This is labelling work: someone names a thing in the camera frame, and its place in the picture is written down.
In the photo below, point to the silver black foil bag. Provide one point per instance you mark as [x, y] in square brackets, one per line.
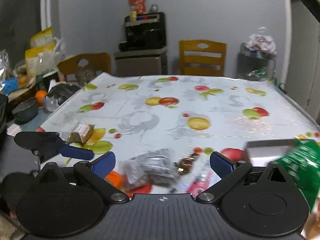
[58, 95]

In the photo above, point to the yellow food bag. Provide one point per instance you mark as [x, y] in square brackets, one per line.
[40, 59]

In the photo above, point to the wooden chair far middle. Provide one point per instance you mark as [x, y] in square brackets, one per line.
[202, 58]

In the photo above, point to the grey cardboard box tray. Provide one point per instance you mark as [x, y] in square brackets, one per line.
[260, 153]

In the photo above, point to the black paper cup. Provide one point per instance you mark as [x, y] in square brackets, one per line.
[47, 78]

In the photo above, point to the black water dispenser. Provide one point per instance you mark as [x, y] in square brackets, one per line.
[144, 51]

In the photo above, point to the clear bag dark snacks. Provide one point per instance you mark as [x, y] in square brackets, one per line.
[154, 167]

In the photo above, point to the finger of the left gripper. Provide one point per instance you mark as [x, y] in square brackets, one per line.
[47, 145]

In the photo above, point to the orange foil snack packet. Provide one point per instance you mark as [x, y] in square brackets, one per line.
[120, 182]

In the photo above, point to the glass jar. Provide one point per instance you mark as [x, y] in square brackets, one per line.
[84, 76]

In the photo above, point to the white plastic shopping bag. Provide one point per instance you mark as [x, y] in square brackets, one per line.
[261, 42]

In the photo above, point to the green snack bag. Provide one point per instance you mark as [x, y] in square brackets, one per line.
[301, 162]

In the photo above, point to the gold brown foil candy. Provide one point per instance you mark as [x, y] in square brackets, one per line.
[185, 165]

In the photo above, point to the wooden chair left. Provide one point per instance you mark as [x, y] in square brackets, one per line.
[98, 62]

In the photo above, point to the brown wrapped pastry snack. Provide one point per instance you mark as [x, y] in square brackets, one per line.
[80, 133]

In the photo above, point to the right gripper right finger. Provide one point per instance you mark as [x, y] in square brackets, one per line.
[230, 172]

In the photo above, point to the fruit pattern tablecloth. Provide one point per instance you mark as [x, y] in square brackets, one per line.
[185, 114]

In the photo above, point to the red snack bag on dispenser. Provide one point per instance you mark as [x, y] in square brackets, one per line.
[138, 6]

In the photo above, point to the wooden chair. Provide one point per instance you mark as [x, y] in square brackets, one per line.
[98, 62]
[202, 58]

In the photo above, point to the dark bowl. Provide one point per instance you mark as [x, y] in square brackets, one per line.
[26, 110]

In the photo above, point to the orange fruit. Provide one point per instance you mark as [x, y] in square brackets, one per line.
[40, 95]

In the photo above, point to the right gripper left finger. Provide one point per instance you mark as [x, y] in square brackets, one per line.
[92, 174]

